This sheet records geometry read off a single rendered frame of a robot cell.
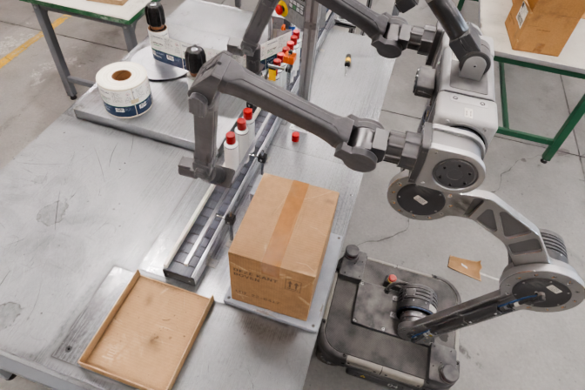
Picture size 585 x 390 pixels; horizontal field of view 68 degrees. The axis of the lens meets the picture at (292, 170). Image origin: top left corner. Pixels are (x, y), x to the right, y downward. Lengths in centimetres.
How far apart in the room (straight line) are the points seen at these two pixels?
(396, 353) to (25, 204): 158
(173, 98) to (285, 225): 100
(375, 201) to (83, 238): 178
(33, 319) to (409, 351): 144
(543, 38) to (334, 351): 211
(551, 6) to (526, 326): 172
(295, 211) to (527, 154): 255
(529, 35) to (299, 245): 216
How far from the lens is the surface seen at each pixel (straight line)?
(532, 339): 264
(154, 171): 177
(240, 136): 158
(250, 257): 115
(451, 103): 103
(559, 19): 296
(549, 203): 329
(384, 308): 211
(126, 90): 187
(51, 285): 158
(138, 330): 142
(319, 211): 125
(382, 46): 138
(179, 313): 142
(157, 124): 189
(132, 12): 289
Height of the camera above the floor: 211
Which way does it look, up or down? 47 degrees down
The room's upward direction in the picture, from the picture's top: 5 degrees clockwise
